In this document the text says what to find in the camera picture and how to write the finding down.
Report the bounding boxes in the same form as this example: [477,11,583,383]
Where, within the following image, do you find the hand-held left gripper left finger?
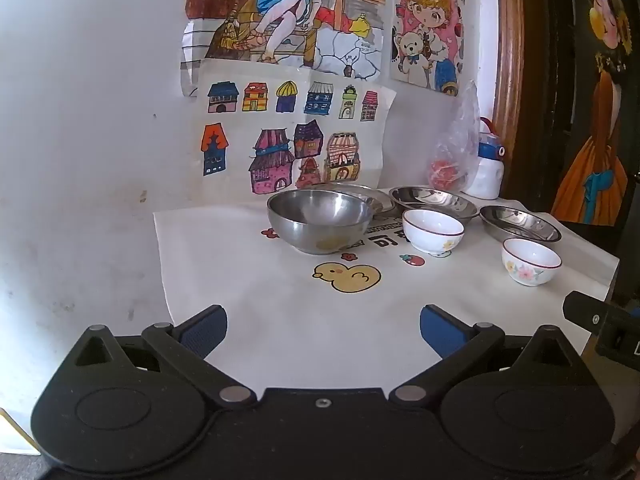
[74,304,258,409]

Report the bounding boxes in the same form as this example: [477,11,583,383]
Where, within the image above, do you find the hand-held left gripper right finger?
[388,304,577,409]

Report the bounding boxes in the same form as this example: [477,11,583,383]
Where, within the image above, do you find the white bowl yellow flower print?
[402,208,466,256]

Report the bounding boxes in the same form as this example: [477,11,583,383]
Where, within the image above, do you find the white bowl pink flower print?
[501,237,563,287]

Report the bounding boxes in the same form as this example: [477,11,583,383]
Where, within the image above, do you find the steel plate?
[479,204,563,244]
[388,185,480,224]
[310,183,397,219]

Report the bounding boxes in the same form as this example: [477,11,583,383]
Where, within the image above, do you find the large steel bowl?
[266,189,375,255]

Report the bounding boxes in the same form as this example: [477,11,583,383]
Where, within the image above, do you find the white printed table cloth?
[152,186,621,397]

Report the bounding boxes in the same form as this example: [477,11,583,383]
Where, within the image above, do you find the red wrapped ball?
[429,158,469,191]

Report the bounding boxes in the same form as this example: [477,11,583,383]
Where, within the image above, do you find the white bottle blue red cap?
[460,117,505,200]

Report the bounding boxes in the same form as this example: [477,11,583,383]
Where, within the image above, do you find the clear plastic bag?
[427,79,484,194]

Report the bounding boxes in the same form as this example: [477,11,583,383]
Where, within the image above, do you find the coloured houses drawing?
[192,57,399,202]

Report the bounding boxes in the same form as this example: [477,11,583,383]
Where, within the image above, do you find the coloured figure drawing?
[179,0,389,99]

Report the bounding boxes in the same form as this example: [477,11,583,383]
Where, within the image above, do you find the dark figure wall poster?
[544,0,640,227]

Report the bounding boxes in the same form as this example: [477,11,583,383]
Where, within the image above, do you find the wooden door frame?
[492,0,547,197]

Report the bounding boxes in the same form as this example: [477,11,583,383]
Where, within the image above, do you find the cartoon figure wall poster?
[389,0,466,98]

